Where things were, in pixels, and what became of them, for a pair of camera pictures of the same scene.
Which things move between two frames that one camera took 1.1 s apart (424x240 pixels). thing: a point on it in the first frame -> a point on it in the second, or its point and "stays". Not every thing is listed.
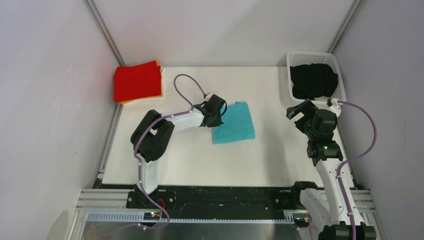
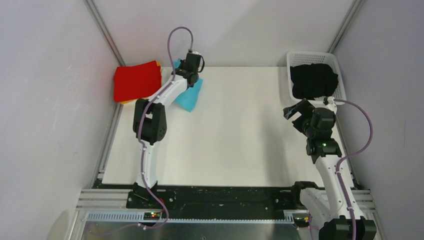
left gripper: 216,122 -> 182,62
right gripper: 305,107 stays
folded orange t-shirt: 159,64 stays
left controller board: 152,215 stays
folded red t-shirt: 137,81 stays
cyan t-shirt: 237,124 -> 188,100
